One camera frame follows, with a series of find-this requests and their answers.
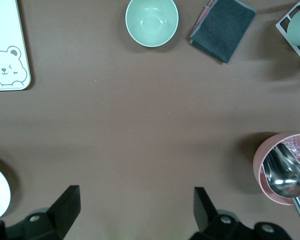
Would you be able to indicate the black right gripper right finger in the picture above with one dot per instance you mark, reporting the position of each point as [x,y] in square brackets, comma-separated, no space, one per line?
[205,212]

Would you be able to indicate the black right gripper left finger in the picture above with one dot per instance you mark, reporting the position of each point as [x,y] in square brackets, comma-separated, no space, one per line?
[65,212]

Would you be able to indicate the pink metal-lined bowl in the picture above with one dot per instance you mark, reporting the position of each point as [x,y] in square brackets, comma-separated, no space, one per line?
[258,162]

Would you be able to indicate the metal scoop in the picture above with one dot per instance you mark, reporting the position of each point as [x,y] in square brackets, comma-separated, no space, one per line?
[285,180]

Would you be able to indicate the clear ice cubes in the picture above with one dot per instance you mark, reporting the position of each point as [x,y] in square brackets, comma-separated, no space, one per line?
[298,147]

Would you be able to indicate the dark grey folded cloth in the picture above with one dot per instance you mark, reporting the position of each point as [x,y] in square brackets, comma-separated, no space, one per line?
[222,30]

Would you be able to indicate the cream bear print tray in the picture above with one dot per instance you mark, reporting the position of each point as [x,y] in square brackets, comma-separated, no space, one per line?
[5,30]

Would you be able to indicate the pale green bowl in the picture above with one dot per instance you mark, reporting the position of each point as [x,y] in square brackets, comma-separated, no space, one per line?
[152,22]

